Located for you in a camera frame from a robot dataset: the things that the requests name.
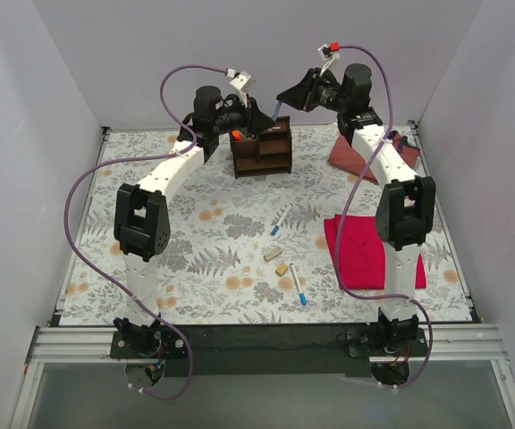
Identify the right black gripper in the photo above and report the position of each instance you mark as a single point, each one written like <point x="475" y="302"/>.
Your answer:
<point x="309" y="90"/>

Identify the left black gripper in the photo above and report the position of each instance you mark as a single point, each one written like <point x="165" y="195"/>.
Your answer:
<point x="249" y="115"/>

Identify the blue grey glue stick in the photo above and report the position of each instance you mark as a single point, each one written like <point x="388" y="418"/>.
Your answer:
<point x="277" y="109"/>

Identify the blue capped white pen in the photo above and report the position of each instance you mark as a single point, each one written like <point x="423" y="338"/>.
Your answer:
<point x="281" y="219"/>

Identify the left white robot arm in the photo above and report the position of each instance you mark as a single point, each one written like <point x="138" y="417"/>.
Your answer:
<point x="141" y="223"/>

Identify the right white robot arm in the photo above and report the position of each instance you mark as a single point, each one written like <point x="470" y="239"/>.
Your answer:
<point x="405" y="212"/>

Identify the brown wooden desk organizer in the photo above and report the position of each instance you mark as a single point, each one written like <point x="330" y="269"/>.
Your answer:
<point x="268" y="153"/>

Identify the terracotta folded shirt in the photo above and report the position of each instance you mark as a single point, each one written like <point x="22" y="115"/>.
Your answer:
<point x="342" y="154"/>

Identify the beige eraser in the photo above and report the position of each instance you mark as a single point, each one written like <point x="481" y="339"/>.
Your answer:
<point x="275" y="252"/>

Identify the tan small eraser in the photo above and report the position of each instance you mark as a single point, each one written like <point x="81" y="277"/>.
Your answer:
<point x="281" y="269"/>

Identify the blue tipped white pen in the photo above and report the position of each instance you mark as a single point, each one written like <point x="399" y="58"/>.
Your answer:
<point x="297" y="284"/>

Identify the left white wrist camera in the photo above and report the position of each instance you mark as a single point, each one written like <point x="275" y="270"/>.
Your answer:
<point x="239" y="80"/>

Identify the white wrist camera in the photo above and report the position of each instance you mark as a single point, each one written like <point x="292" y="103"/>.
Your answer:
<point x="329" y="54"/>
<point x="239" y="80"/>

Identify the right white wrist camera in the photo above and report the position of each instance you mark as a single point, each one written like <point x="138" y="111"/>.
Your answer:
<point x="329" y="54"/>

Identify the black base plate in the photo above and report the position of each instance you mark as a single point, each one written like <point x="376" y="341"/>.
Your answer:
<point x="263" y="349"/>

